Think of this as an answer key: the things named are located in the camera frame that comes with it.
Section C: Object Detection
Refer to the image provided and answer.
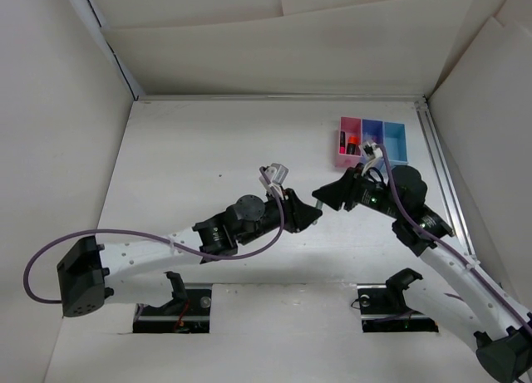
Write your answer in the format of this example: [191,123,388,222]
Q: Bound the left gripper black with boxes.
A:
[237,186,320,246]

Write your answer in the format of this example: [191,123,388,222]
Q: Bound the pink highlighter black body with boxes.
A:
[338,131,346,155]

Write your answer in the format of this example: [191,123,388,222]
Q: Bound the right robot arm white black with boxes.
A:
[313,164,531,382]

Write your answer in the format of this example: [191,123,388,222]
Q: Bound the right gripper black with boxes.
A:
[311,163,404,219]

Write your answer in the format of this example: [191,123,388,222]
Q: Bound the orange highlighter black body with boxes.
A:
[346,135,358,155]

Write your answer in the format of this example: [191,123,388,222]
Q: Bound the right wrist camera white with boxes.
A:
[361,140,383,174]

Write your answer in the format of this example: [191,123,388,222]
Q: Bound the green eraser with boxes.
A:
[313,200,323,225]

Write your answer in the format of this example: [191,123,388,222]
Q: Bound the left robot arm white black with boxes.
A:
[57,189,323,317]

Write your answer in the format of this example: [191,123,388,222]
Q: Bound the pink container box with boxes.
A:
[334,116,362,168]

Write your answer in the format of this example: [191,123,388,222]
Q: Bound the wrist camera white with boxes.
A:
[361,140,383,174]
[259,163,289,195]

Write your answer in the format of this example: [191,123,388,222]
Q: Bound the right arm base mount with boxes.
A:
[350,268,439,333]

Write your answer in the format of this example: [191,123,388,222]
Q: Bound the dark blue container box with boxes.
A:
[360,119,383,152]

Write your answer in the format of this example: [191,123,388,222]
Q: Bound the light blue container box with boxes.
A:
[383,122,408,165]

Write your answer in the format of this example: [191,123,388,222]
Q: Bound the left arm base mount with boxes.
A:
[132,272,213,334]

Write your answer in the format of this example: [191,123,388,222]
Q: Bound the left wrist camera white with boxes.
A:
[259,163,289,195]

